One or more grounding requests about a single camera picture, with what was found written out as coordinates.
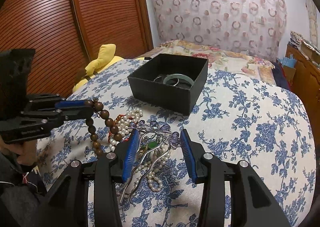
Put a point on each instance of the black cardboard box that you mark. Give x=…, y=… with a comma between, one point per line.
x=180, y=98

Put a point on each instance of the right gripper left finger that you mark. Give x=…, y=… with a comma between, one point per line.
x=66, y=202

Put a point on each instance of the floral bed quilt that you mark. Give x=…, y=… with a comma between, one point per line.
x=238, y=63

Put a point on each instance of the green jade bangle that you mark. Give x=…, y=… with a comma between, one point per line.
x=181, y=77

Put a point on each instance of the wooden side cabinet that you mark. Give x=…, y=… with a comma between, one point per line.
x=305, y=85

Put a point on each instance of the blue tissue paper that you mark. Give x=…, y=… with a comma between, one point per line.
x=289, y=62

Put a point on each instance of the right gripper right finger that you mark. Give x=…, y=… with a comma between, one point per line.
x=252, y=203

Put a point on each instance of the yellow pikachu plush toy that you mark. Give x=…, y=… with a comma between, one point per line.
x=106, y=58

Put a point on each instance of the silver purple flower hairpin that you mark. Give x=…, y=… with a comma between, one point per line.
x=154, y=146

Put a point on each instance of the person's left hand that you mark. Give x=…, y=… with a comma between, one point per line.
x=26, y=151

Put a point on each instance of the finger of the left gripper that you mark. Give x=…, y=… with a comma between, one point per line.
x=70, y=104
x=76, y=113

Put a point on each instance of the silver thin bangle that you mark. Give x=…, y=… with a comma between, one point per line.
x=162, y=79

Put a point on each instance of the circle patterned sheer curtain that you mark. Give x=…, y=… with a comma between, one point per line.
x=251, y=26

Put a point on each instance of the brown louvered wardrobe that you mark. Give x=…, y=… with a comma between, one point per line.
x=67, y=34

